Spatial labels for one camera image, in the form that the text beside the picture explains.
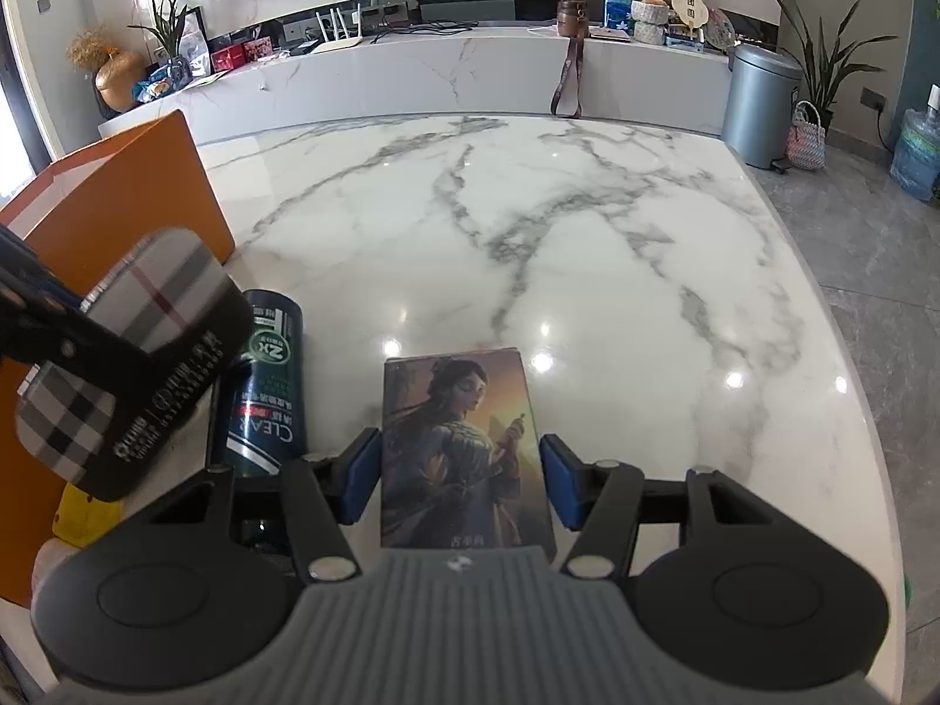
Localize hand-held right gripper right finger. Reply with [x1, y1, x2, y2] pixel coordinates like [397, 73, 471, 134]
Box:
[539, 435, 799, 581]

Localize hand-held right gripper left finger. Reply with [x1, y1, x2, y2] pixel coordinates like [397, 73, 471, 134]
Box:
[132, 428, 384, 585]

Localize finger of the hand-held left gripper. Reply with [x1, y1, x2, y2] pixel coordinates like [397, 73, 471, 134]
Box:
[0, 224, 83, 317]
[0, 306, 160, 383]

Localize illustrated card box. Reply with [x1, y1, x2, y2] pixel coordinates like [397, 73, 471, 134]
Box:
[380, 348, 557, 550]

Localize plaid zip case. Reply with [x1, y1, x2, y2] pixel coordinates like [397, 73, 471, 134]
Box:
[15, 229, 254, 504]

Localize dark shampoo bottle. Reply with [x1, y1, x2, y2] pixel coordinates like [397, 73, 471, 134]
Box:
[213, 288, 306, 552]

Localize orange cardboard box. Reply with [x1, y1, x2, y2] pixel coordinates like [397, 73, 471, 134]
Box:
[0, 109, 236, 607]

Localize yellow tape roll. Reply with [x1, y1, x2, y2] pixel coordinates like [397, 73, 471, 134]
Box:
[55, 483, 125, 549]

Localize gold vase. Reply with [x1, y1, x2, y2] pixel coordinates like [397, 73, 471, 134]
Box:
[95, 51, 149, 116]

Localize dried flowers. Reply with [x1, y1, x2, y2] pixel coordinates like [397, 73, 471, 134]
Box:
[68, 25, 123, 75]

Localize leafy plant in glass vase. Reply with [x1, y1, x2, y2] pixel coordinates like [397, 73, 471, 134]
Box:
[128, 0, 204, 83]

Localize white router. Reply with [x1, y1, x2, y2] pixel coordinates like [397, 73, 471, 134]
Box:
[315, 6, 365, 53]

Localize marble television console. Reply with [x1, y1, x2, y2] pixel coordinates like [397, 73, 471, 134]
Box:
[98, 0, 744, 157]

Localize pink woven basket bag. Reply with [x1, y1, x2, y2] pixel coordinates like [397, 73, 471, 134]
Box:
[785, 100, 830, 174]

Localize grey pedal bin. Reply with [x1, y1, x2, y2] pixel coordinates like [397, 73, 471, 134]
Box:
[723, 42, 805, 169]

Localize painted canvas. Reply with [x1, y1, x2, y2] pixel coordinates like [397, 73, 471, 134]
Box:
[606, 0, 708, 38]

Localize patterned round hand fan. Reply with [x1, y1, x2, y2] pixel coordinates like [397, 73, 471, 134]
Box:
[701, 7, 738, 53]

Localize water jug with pump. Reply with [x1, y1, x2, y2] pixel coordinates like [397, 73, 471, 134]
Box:
[890, 84, 940, 202]

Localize white round hand fan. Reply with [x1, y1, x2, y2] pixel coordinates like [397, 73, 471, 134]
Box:
[670, 0, 708, 42]

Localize potted snake plant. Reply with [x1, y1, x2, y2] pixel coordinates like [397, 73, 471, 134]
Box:
[767, 0, 898, 135]

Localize dark window frame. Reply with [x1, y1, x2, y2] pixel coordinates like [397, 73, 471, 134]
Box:
[0, 0, 58, 181]

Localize black picture frame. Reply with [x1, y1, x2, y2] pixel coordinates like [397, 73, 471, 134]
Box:
[180, 6, 211, 79]

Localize brown leather case with strap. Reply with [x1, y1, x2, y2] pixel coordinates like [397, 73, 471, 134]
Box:
[550, 0, 593, 119]

